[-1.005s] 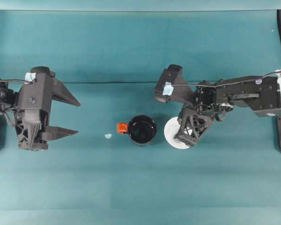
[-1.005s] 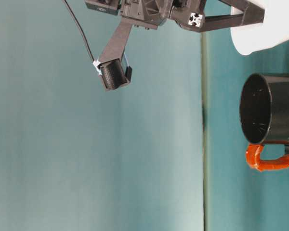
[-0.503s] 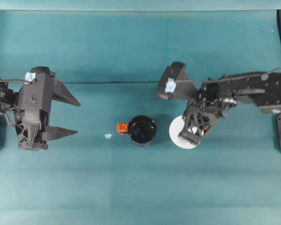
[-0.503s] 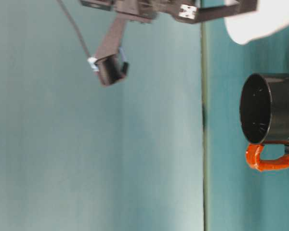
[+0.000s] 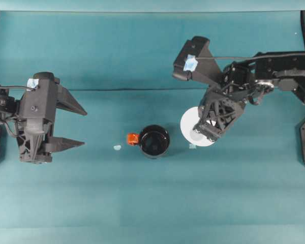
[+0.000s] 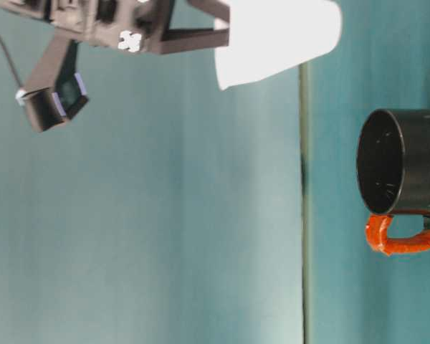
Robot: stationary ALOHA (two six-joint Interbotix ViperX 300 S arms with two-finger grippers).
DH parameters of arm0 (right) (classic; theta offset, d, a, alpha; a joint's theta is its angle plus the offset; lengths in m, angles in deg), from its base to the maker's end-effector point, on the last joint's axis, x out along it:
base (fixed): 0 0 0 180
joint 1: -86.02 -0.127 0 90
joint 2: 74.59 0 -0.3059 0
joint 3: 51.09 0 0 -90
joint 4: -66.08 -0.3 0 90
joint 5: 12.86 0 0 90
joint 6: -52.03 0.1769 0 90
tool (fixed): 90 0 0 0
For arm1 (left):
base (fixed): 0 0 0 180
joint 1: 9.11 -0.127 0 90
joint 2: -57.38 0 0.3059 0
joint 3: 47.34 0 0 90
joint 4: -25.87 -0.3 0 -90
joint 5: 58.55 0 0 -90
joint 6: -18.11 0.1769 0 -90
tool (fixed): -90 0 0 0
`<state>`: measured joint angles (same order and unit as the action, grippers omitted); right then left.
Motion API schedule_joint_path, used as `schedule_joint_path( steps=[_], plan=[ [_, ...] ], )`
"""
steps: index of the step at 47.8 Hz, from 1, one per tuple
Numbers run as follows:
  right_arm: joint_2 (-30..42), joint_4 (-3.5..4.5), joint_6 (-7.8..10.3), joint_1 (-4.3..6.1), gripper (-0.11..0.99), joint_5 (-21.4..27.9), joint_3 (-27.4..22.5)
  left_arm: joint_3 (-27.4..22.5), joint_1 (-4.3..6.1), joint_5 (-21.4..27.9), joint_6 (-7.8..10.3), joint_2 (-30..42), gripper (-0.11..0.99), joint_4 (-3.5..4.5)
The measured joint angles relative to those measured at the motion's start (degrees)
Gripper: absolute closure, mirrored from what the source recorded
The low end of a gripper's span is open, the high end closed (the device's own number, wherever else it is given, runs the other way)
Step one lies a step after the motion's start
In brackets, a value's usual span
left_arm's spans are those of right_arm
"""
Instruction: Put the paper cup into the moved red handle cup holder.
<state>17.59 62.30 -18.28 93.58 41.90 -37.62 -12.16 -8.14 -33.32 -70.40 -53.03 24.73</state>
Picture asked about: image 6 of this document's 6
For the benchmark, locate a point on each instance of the white paper cup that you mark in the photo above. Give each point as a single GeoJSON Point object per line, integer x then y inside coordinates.
{"type": "Point", "coordinates": [272, 43]}

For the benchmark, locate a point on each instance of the blue-green backdrop sheet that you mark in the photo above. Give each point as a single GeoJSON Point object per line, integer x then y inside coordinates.
{"type": "Point", "coordinates": [147, 197]}

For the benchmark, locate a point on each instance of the blue-green table cloth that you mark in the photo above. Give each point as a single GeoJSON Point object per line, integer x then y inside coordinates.
{"type": "Point", "coordinates": [329, 179]}

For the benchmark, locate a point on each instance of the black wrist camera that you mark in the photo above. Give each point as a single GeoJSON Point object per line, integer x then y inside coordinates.
{"type": "Point", "coordinates": [44, 107]}

